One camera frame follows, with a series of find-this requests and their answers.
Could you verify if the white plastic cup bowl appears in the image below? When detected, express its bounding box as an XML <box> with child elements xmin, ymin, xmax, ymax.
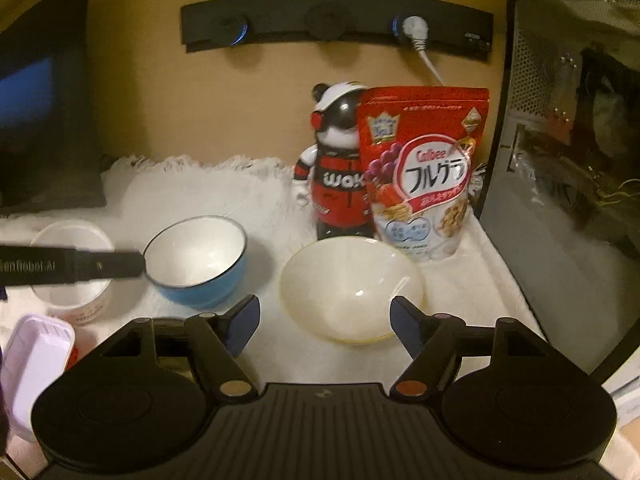
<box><xmin>32</xmin><ymin>220</ymin><xmax>114</xmax><ymax>325</ymax></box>

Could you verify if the blue enamel bowl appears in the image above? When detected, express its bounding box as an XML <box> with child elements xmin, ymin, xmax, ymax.
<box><xmin>143</xmin><ymin>216</ymin><xmax>248</xmax><ymax>309</ymax></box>

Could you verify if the cream ceramic bowl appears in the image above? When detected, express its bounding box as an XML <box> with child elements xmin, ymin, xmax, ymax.
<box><xmin>280</xmin><ymin>236</ymin><xmax>426</xmax><ymax>344</ymax></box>

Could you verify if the lavender plastic tray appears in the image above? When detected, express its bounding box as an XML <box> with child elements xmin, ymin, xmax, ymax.
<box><xmin>1</xmin><ymin>314</ymin><xmax>76</xmax><ymax>442</ymax></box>

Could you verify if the white fluffy cloth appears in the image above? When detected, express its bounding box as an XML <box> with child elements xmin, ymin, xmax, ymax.
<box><xmin>1</xmin><ymin>156</ymin><xmax>535</xmax><ymax>385</ymax></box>

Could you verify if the black monitor screen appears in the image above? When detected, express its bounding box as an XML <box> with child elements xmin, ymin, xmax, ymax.
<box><xmin>1</xmin><ymin>0</ymin><xmax>106</xmax><ymax>214</ymax></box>

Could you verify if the red panda robot figurine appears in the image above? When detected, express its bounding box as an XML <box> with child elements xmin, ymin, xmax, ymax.
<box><xmin>293</xmin><ymin>81</ymin><xmax>374</xmax><ymax>240</ymax></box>

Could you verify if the red granola cereal bag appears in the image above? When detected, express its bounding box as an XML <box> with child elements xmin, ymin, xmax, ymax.
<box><xmin>357</xmin><ymin>86</ymin><xmax>489</xmax><ymax>262</ymax></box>

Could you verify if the white plug with cable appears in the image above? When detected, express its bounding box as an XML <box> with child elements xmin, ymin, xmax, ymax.
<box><xmin>401</xmin><ymin>15</ymin><xmax>446</xmax><ymax>86</ymax></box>

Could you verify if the black wall power strip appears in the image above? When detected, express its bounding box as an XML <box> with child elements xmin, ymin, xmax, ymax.
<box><xmin>180</xmin><ymin>0</ymin><xmax>494</xmax><ymax>62</ymax></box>

